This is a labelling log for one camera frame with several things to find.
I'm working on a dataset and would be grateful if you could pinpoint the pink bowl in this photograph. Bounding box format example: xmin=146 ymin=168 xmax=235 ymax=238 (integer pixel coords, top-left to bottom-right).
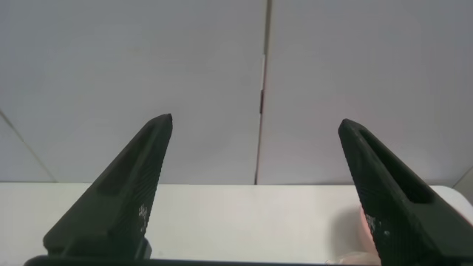
xmin=356 ymin=205 xmax=382 ymax=259

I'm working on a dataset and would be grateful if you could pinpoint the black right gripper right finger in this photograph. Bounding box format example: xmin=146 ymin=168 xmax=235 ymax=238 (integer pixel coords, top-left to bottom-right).
xmin=337 ymin=117 xmax=473 ymax=265

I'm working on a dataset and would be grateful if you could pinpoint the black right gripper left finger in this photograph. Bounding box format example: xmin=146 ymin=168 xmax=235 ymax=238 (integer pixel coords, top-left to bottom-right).
xmin=41 ymin=113 xmax=174 ymax=260

